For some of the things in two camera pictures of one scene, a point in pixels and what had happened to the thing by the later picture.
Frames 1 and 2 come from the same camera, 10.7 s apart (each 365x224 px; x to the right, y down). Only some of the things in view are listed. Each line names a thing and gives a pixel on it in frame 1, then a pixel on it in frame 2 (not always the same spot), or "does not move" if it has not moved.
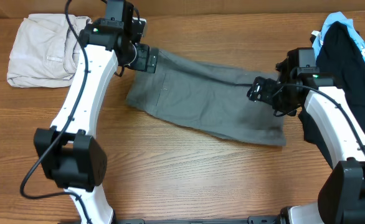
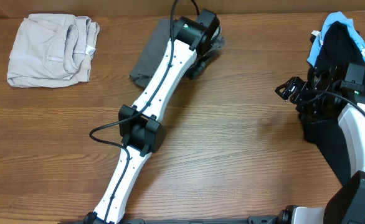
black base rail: x=251 y=219 does not move
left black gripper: x=141 y=63 to x=192 y=71
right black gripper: x=267 y=86 to x=303 y=88
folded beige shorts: x=44 y=51 does not move
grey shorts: x=214 y=99 to x=142 y=68
